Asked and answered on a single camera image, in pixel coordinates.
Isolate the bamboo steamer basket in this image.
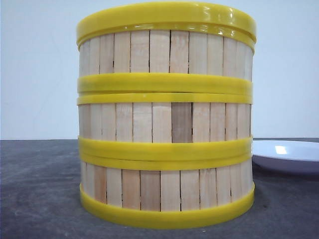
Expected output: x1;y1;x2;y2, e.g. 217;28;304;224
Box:
80;159;255;229
77;92;252;170
78;25;253;105

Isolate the woven bamboo steamer lid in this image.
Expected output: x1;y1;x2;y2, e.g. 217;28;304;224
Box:
76;1;256;48

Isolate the white plate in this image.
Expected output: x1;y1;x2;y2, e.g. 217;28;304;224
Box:
252;140;319;175

